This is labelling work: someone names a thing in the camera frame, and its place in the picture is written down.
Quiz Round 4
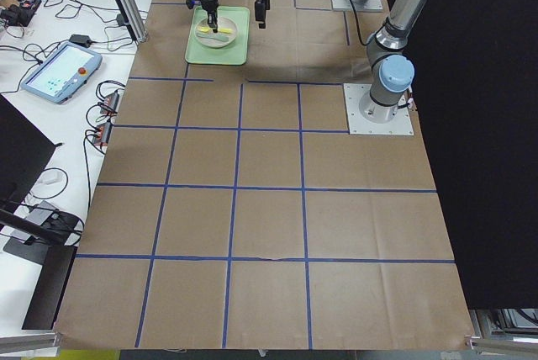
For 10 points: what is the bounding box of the near teach pendant tablet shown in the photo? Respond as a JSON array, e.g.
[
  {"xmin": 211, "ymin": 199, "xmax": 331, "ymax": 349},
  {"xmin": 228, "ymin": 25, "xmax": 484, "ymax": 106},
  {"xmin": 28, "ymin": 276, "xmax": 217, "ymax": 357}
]
[{"xmin": 21, "ymin": 41, "xmax": 103, "ymax": 103}]

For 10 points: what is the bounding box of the white round plate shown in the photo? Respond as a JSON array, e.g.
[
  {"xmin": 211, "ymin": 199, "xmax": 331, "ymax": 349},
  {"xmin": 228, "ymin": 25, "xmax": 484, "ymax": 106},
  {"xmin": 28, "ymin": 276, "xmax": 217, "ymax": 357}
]
[{"xmin": 194, "ymin": 17, "xmax": 239, "ymax": 49}]

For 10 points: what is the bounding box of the mint green plastic tray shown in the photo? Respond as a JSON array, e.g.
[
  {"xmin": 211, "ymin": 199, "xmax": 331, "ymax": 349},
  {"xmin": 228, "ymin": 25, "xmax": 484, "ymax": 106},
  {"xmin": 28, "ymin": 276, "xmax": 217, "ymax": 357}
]
[{"xmin": 185, "ymin": 6, "xmax": 250, "ymax": 66}]

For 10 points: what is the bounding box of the black power adapter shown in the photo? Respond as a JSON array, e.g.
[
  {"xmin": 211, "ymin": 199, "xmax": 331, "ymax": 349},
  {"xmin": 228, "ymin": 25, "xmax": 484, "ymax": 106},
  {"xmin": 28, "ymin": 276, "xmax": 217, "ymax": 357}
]
[{"xmin": 68, "ymin": 34, "xmax": 92, "ymax": 48}]

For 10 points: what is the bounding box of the teal plastic spoon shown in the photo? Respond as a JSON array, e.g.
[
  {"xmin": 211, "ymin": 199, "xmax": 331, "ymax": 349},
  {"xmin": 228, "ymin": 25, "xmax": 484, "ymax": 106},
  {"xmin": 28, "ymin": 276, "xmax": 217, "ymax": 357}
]
[{"xmin": 199, "ymin": 34, "xmax": 230, "ymax": 48}]

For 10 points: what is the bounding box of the yellow plastic fork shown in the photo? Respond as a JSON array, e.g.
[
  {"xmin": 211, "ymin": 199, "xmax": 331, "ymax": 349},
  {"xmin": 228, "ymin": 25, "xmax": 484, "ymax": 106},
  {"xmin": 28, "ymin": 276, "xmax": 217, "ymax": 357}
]
[{"xmin": 197, "ymin": 26, "xmax": 235, "ymax": 34}]

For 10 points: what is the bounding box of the black monitor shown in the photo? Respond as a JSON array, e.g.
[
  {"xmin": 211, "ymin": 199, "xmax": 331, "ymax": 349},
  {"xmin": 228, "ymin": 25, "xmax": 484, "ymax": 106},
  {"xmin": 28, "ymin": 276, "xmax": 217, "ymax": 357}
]
[{"xmin": 1, "ymin": 98, "xmax": 82, "ymax": 265}]

